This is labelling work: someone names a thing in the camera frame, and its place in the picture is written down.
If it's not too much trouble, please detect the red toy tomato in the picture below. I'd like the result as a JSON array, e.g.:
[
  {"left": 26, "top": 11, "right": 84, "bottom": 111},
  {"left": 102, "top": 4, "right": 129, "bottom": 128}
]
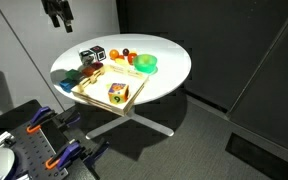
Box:
[{"left": 127, "top": 52, "right": 138, "bottom": 66}]

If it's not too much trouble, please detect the dark floor vent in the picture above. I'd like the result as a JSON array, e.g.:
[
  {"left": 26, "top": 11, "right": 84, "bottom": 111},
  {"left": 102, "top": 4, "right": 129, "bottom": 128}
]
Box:
[{"left": 225, "top": 132, "right": 288, "bottom": 180}]

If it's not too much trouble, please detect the green plastic bowl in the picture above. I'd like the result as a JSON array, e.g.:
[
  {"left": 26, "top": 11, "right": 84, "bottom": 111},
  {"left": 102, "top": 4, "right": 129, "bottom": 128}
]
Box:
[{"left": 132, "top": 53, "right": 159, "bottom": 74}]

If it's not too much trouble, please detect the silver aluminium rail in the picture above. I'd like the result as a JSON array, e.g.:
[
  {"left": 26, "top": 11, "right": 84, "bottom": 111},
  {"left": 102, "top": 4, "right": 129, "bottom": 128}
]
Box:
[{"left": 0, "top": 130, "right": 17, "bottom": 148}]

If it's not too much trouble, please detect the purple clamp orange handle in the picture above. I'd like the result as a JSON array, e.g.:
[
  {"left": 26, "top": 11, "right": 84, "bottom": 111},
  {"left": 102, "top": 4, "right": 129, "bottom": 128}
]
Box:
[
  {"left": 44, "top": 138, "right": 110, "bottom": 171},
  {"left": 26, "top": 105, "right": 82, "bottom": 134}
]

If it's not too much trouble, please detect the orange toy fruit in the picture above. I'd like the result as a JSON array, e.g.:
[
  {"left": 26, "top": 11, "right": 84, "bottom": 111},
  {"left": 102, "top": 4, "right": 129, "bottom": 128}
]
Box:
[{"left": 109, "top": 49, "right": 120, "bottom": 60}]

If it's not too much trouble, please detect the white table base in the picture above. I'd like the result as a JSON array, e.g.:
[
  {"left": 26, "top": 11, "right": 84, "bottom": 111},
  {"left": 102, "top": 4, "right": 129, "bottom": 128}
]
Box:
[{"left": 85, "top": 105, "right": 175, "bottom": 140}]

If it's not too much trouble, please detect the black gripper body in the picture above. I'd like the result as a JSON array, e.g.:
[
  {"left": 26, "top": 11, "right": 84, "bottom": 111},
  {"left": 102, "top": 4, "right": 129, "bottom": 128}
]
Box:
[{"left": 41, "top": 0, "right": 73, "bottom": 18}]

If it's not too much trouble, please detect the maroon building block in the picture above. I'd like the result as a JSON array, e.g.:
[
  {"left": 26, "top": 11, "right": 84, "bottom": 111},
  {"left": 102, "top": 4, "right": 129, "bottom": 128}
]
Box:
[{"left": 91, "top": 61, "right": 105, "bottom": 71}]

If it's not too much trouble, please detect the black and white cube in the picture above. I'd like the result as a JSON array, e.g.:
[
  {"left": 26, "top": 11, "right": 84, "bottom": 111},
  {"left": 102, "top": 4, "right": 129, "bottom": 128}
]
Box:
[
  {"left": 78, "top": 49, "right": 96, "bottom": 67},
  {"left": 89, "top": 45, "right": 106, "bottom": 62}
]

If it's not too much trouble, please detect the dark green building block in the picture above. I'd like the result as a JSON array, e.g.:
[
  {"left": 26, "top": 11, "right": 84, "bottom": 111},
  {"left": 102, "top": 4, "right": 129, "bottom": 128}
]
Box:
[{"left": 65, "top": 68, "right": 82, "bottom": 81}]

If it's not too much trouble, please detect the colourful soft number cube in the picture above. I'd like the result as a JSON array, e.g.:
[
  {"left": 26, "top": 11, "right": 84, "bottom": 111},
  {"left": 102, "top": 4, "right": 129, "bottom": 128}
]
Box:
[{"left": 107, "top": 82, "right": 130, "bottom": 105}]

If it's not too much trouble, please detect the blue building block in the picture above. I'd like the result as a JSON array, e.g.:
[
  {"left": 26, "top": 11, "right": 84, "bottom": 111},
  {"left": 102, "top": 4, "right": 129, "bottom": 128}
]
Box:
[{"left": 59, "top": 79, "right": 77, "bottom": 94}]

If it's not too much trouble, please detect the black perforated mounting board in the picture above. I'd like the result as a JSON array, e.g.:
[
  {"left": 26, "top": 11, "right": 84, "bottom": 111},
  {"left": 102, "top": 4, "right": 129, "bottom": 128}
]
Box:
[{"left": 8, "top": 126, "right": 70, "bottom": 180}]

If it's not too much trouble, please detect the light wooden tray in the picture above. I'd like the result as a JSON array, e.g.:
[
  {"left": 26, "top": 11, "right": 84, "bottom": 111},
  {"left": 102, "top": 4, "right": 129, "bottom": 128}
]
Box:
[{"left": 71, "top": 63, "right": 150, "bottom": 117}]

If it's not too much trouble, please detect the orange building block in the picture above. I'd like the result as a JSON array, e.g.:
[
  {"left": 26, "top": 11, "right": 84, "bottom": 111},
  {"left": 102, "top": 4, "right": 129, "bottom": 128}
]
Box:
[{"left": 82, "top": 65, "right": 97, "bottom": 77}]

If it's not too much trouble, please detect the yellow toy fruit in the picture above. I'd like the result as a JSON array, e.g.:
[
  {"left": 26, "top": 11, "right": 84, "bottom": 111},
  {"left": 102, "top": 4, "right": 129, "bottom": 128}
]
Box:
[{"left": 114, "top": 57, "right": 128, "bottom": 66}]

